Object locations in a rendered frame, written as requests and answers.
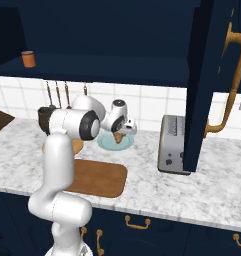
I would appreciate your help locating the light blue plate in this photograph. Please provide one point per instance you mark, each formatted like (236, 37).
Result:
(108, 142)

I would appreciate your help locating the brown wooden box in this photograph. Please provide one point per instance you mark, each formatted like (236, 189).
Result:
(0, 119)

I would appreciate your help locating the navy drawer front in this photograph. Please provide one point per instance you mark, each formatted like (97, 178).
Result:
(218, 241)
(142, 233)

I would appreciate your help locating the orange jam jar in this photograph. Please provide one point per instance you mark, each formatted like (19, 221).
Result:
(28, 59)

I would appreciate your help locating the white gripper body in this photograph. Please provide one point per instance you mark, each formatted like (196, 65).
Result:
(130, 126)

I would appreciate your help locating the orange round pastry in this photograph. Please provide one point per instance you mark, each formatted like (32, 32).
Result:
(78, 145)

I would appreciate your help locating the navy base cupboard door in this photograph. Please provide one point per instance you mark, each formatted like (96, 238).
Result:
(15, 226)

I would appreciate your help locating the brown pastry on plate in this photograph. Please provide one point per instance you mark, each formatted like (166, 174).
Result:
(118, 137)

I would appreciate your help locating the dark brown pot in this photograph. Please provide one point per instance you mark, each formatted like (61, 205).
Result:
(43, 120)

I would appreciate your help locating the silver toaster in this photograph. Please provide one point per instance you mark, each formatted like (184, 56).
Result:
(170, 146)

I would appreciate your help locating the brown wooden cutting board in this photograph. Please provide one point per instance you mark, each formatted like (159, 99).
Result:
(98, 178)

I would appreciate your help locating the hanging dark utensil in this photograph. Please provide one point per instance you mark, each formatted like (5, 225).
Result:
(58, 95)
(85, 89)
(50, 95)
(67, 95)

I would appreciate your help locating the navy wall cabinet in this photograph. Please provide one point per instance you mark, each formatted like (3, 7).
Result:
(105, 40)

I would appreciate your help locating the navy cabinet door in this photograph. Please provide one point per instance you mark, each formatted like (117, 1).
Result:
(205, 83)

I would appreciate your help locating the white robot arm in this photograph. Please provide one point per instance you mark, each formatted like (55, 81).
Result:
(58, 160)

